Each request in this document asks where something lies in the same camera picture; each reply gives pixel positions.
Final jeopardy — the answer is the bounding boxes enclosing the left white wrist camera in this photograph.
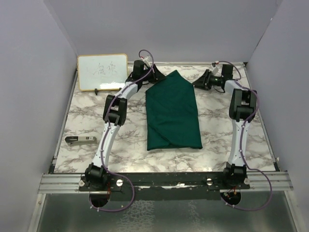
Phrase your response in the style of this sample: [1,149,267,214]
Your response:
[140,55,154,69]

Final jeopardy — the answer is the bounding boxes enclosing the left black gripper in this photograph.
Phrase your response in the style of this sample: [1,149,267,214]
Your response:
[140,64,165,83]

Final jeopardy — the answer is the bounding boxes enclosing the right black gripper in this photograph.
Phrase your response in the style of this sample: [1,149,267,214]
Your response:
[192,70,222,91]

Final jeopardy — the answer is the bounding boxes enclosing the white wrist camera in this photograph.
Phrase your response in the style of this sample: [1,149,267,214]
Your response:
[140,55,154,69]
[210,61,219,75]

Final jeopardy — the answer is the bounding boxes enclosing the black mounting base rail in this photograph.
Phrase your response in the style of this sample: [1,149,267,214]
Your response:
[78,172,250,193]

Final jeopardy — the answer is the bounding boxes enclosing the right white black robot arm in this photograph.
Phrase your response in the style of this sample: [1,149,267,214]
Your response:
[193,61,257,189]

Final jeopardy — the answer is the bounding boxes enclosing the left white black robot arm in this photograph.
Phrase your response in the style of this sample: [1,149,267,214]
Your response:
[82,60,166,191]

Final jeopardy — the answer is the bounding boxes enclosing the small framed whiteboard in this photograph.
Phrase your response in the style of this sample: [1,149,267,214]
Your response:
[77,54,128,91]

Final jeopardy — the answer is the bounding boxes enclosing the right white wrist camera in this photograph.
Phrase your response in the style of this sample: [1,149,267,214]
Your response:
[210,61,219,75]

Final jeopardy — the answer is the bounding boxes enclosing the green surgical drape cloth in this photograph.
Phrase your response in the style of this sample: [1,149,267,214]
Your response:
[145,70,203,151]

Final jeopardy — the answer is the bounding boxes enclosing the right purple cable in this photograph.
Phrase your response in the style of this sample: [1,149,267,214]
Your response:
[212,60,273,211]

